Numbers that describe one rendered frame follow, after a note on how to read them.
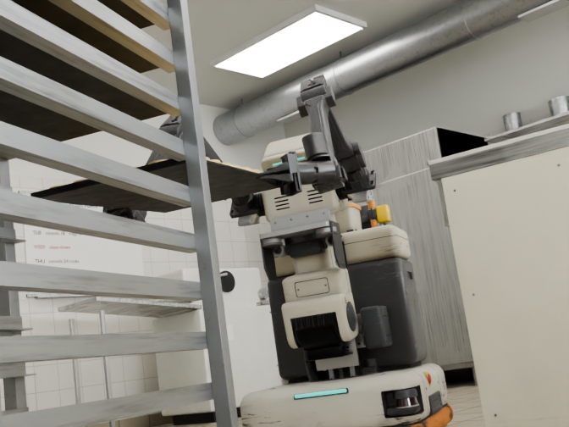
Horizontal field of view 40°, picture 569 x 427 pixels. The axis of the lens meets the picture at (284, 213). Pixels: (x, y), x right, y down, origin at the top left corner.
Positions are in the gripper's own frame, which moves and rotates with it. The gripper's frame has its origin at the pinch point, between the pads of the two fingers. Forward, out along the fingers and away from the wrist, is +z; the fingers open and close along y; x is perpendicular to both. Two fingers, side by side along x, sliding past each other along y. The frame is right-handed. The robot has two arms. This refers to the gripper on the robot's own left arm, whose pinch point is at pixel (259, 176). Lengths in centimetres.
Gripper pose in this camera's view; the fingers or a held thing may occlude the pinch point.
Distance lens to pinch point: 190.7
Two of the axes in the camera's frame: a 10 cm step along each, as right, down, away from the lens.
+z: -9.0, 0.8, -4.4
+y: 1.5, 9.8, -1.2
